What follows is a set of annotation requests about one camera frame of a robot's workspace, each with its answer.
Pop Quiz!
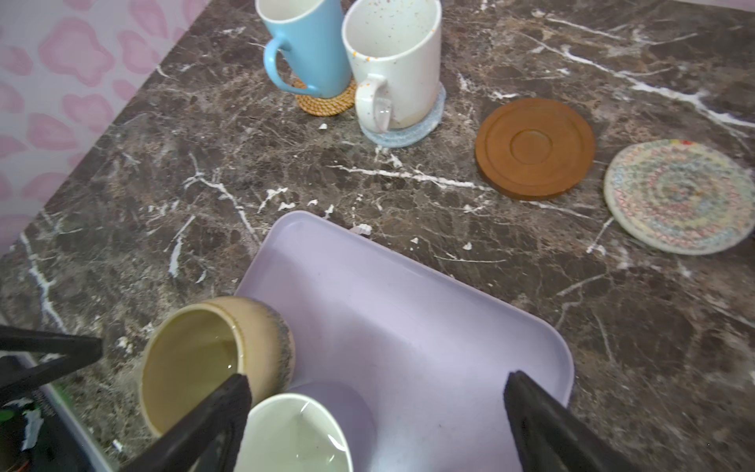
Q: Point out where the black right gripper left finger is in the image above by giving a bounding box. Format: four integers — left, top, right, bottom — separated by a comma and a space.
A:
123, 374, 253, 471

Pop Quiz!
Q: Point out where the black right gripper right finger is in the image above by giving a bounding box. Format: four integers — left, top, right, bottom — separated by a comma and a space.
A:
503, 371, 638, 472

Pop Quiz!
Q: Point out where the multicolour braided round coaster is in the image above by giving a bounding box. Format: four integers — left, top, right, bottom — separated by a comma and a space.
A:
604, 140, 754, 256

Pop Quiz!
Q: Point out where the brown wooden round coaster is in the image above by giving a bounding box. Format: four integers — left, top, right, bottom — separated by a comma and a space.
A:
475, 98, 596, 201

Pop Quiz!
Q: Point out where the grey round coaster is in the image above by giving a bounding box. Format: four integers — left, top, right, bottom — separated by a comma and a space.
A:
359, 84, 446, 149

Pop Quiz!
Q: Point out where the woven rattan coaster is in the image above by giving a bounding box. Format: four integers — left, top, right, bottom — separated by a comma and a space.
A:
295, 79, 357, 117

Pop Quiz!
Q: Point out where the light blue mug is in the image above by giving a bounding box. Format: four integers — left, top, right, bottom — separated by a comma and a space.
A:
255, 0, 351, 100

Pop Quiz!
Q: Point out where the white speckled mug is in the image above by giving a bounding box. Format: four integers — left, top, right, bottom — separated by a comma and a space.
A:
341, 0, 442, 134

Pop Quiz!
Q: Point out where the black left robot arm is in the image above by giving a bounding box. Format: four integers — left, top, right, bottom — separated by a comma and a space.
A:
1, 326, 102, 471

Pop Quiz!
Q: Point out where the yellow beige mug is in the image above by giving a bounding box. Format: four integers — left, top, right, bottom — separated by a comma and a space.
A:
139, 296, 296, 437

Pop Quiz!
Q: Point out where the lilac white mug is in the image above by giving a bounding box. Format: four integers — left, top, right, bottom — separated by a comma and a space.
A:
234, 382, 377, 471

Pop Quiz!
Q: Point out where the lilac plastic tray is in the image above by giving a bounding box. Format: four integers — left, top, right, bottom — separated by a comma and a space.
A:
237, 212, 575, 471

